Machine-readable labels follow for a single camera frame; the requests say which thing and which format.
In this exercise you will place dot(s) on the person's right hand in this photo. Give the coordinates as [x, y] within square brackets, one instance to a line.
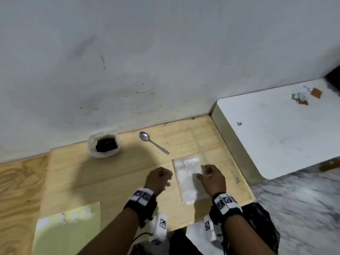
[213, 180]

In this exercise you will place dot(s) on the person's left hand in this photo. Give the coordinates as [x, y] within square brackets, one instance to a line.
[158, 180]

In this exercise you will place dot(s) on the stack of plastic bags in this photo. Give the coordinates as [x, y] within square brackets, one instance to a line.
[186, 183]

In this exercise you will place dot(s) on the metal spoon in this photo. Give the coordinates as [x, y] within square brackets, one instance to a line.
[144, 135]

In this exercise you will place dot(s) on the brown coffee beans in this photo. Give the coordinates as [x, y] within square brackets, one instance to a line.
[106, 144]

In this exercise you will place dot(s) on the group of white sticker labels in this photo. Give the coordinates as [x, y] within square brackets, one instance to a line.
[74, 216]

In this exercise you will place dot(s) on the person's right forearm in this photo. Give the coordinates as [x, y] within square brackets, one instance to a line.
[244, 236]

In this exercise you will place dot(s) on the person's left forearm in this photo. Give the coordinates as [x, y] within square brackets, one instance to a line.
[111, 236]

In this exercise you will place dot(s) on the black right wristband with markers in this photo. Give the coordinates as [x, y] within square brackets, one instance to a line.
[225, 207]

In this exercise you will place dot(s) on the black wristband with markers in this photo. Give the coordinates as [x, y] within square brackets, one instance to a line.
[225, 207]
[144, 209]

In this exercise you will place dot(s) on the black left wristband with markers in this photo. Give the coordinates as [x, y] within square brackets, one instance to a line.
[144, 209]

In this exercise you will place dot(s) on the translucent plastic bowl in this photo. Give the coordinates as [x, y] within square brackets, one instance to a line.
[103, 155]

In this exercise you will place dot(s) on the black crumpled plastic sack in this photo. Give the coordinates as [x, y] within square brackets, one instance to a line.
[265, 231]

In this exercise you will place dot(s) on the white table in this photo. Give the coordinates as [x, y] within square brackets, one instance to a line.
[279, 135]

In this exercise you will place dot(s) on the yellow-green backing sheet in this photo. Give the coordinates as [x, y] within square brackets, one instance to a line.
[63, 236]

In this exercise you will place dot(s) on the crumpled white wrapper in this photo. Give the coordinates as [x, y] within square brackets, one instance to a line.
[300, 97]

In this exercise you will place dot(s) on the small orange card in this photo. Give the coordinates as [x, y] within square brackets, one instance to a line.
[316, 92]

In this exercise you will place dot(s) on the plywood board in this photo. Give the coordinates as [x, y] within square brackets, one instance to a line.
[18, 196]

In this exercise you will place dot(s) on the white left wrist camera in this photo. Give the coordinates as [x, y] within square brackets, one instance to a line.
[159, 225]

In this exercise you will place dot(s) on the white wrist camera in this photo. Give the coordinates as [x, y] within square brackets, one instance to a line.
[209, 228]
[159, 225]

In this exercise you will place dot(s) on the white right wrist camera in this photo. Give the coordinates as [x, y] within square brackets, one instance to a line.
[209, 228]

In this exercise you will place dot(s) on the dark object at wall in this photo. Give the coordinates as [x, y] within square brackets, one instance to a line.
[334, 79]

